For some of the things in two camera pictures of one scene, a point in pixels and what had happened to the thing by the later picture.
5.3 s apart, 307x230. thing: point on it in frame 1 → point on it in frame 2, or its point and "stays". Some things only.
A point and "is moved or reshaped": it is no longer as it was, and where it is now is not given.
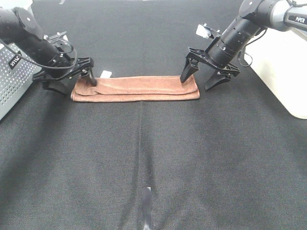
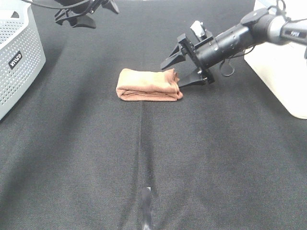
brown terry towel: [135, 89] is moved or reshaped
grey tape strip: [146, 199] stays
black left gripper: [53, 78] → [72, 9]
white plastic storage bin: [279, 58] stays
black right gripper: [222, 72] → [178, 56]
